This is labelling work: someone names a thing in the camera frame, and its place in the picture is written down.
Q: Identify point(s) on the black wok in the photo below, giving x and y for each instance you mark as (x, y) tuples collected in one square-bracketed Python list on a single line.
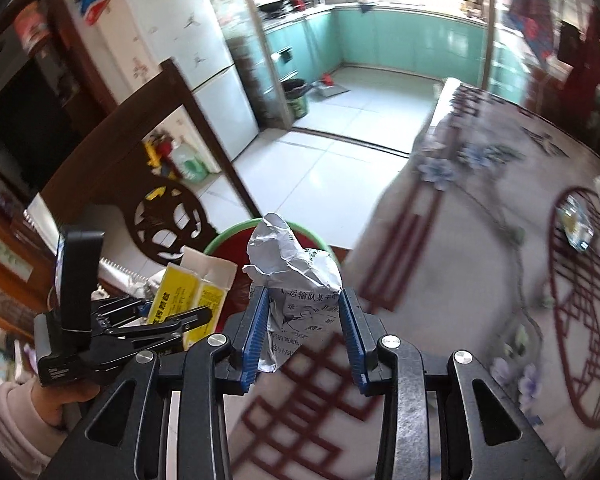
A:
[(272, 6)]

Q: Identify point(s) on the crumpled shiny wrapper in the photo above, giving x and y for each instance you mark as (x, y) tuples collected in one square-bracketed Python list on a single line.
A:
[(575, 225)]

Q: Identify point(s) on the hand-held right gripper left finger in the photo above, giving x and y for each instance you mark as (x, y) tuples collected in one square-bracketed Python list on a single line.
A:
[(256, 342)]

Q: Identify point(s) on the turquoise kitchen cabinets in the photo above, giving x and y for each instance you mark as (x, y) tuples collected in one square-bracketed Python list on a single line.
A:
[(405, 40)]

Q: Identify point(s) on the red blue white bag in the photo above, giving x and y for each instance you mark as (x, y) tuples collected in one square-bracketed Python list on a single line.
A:
[(96, 4)]

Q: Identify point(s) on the green white bottle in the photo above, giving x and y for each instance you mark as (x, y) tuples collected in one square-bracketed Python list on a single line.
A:
[(190, 162)]

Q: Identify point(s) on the red hanging cloth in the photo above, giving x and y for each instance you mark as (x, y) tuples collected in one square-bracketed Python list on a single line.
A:
[(589, 60)]

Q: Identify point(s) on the dark wooden cabinet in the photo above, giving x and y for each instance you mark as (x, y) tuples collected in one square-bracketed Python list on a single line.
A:
[(75, 70)]

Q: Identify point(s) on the black handbag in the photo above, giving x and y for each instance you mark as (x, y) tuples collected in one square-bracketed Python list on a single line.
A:
[(569, 40)]

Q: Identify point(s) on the red bucket with green rim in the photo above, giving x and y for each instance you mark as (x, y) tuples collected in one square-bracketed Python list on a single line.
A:
[(230, 242)]

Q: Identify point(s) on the person's left forearm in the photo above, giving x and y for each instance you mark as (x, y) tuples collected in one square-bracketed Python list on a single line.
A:
[(10, 425)]

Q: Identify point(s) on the red canister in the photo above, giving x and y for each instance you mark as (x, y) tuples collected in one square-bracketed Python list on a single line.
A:
[(32, 26)]

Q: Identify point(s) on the black television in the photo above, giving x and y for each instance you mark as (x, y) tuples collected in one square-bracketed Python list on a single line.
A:
[(20, 125)]

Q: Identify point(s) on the white printed paper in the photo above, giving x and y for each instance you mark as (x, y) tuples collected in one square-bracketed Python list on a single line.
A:
[(285, 260)]

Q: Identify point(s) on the glass sliding door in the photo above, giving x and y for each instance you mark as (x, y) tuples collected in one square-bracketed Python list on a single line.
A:
[(252, 75)]

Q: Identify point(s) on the yellow printed carton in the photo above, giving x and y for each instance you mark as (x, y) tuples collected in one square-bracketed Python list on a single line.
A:
[(175, 295)]

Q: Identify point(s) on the yellow toy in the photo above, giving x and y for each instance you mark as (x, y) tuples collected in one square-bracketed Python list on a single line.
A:
[(154, 154)]

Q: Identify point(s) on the plaid hanging cloth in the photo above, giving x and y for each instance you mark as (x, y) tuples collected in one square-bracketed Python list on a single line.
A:
[(530, 5)]

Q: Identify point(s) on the red broom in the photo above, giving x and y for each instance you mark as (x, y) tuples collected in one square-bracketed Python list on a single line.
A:
[(327, 79)]

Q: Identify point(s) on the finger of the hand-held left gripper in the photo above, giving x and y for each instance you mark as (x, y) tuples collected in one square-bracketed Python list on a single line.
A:
[(180, 326), (125, 310)]

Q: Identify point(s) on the dark trash bin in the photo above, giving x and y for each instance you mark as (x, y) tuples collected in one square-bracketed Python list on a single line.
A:
[(295, 97)]

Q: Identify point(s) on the carved wooden chair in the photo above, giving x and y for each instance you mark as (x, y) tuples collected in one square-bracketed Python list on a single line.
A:
[(110, 135)]

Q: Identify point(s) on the printed floral tablecloth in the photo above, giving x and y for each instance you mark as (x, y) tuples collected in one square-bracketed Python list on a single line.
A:
[(480, 260)]

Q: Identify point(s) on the metal door frame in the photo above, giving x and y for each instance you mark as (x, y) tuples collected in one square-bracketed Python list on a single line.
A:
[(491, 15)]

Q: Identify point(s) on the white refrigerator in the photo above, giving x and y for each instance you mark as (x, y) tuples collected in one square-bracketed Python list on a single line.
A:
[(180, 35)]

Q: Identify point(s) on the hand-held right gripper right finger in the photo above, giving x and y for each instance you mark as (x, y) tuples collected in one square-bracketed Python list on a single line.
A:
[(352, 342)]

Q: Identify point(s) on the grey dustpan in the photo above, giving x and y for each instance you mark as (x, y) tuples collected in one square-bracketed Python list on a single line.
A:
[(332, 91)]

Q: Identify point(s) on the person's left hand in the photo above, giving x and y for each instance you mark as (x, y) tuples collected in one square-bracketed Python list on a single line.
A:
[(55, 402)]

